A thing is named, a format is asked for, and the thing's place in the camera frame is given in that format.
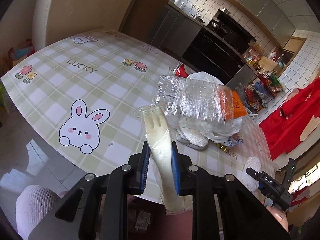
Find white foam net sleeve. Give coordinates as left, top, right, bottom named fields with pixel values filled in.
left=240, top=157, right=261, bottom=192

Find checkered bunny tablecloth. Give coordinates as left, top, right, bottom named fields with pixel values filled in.
left=1, top=29, right=178, bottom=206

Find orange snack packet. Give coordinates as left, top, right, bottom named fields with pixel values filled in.
left=232, top=90, right=247, bottom=119

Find clear plastic clamshell container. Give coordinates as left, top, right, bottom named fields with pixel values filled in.
left=134, top=75, right=234, bottom=122

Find blue snack wrapper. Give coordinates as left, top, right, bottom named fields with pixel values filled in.
left=222, top=133, right=243, bottom=148

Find cream plastic spork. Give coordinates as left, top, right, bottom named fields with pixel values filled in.
left=142, top=105, right=192, bottom=215

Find grey kitchen base cabinets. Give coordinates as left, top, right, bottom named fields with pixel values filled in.
left=147, top=2, right=204, bottom=58

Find person's right hand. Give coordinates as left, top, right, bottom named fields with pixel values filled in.
left=266, top=206, right=289, bottom=232

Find beige refrigerator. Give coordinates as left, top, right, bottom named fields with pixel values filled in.
left=31, top=0, right=135, bottom=50

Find red hanging apron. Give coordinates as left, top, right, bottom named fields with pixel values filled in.
left=259, top=77, right=319, bottom=160

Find black stove oven unit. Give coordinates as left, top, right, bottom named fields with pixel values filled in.
left=182, top=9, right=257, bottom=88

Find brown plastic trash bin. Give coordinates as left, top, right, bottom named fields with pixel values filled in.
left=127, top=196, right=193, bottom=239

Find white electric kettle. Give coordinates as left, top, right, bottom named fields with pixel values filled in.
left=174, top=0, right=184, bottom=8

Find white plastic bag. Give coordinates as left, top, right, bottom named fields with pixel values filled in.
left=178, top=72, right=242, bottom=142

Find dark wrapper in bin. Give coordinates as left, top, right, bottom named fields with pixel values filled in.
left=135, top=211, right=151, bottom=230

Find wire storage rack with snacks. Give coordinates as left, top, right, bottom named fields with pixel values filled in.
left=243, top=69, right=285, bottom=113

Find gold foil wrapper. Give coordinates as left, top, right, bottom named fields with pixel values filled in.
left=216, top=143, right=229, bottom=153

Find crushed red soda can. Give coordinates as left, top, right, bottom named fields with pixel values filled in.
left=174, top=63, right=190, bottom=78

